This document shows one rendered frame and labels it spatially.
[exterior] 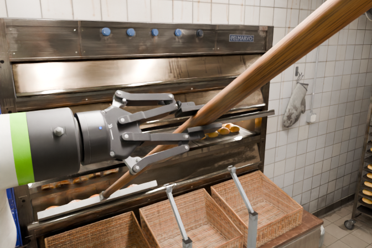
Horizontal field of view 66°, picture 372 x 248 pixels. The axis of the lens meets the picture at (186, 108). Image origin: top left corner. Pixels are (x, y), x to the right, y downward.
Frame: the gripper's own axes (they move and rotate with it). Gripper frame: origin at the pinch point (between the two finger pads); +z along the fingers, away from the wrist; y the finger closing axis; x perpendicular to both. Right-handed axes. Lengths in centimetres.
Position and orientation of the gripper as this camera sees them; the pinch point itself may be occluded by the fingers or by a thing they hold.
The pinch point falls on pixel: (199, 120)
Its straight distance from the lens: 49.9
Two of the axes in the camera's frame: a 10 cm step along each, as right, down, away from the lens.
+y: 2.8, 9.1, -2.9
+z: 8.7, -1.1, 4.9
